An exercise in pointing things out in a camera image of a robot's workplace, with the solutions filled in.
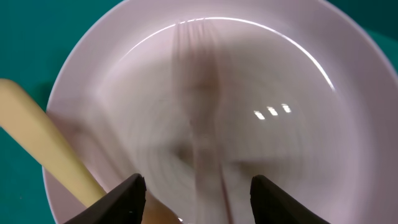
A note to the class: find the yellow plastic spoon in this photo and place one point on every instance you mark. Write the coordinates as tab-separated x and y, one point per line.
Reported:
24	120

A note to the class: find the white round plate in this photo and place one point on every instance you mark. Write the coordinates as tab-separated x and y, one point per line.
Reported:
309	101

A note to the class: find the teal plastic tray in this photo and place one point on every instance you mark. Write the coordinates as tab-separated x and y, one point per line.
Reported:
36	38

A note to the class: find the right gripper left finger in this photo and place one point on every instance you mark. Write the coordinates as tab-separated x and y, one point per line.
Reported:
123	205

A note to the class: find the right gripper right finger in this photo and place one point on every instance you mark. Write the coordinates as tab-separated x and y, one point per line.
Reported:
271	205

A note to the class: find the white plastic fork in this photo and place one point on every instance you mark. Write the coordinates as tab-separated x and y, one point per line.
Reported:
196	71

